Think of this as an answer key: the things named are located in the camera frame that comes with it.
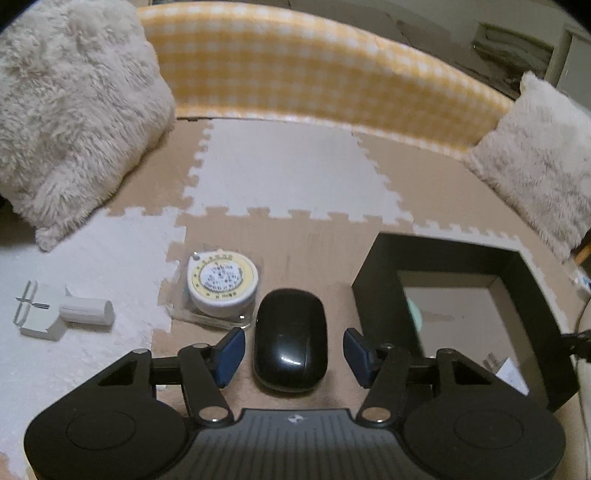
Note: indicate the white foam mat tile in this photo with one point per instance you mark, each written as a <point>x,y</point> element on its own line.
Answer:
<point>286,170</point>
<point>92,378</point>
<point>461,228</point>

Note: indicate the mint round tape measure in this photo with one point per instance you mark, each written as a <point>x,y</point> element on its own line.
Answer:
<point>414,314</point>

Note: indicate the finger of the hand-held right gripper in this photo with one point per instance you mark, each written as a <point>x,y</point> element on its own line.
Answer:
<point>577,345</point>

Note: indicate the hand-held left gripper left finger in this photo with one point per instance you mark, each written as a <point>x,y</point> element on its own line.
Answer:
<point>230,357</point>

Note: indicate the small white cylinder case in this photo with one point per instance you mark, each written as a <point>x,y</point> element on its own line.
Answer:
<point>87,313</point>

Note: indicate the large fluffy white cushion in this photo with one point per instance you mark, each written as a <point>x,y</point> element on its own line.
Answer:
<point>69,115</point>

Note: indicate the clear plastic package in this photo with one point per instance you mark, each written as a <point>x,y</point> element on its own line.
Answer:
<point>182,309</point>

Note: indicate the white plug adapter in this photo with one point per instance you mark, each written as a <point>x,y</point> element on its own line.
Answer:
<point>39,318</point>

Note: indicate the round white tape measure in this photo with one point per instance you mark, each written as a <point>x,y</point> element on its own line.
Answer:
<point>221,281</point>

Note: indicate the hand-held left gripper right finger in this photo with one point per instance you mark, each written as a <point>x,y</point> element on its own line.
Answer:
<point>358,357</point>

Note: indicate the white USB charger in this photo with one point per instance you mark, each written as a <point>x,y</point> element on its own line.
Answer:
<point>505,371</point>

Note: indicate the black box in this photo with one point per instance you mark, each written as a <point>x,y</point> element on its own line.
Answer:
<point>378,281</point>

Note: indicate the yellow checked blanket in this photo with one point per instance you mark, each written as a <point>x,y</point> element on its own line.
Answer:
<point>300,69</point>

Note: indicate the black computer mouse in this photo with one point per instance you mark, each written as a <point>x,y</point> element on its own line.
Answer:
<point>290,337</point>

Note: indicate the small fluffy white cushion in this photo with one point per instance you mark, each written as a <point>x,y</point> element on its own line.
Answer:
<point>535,157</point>

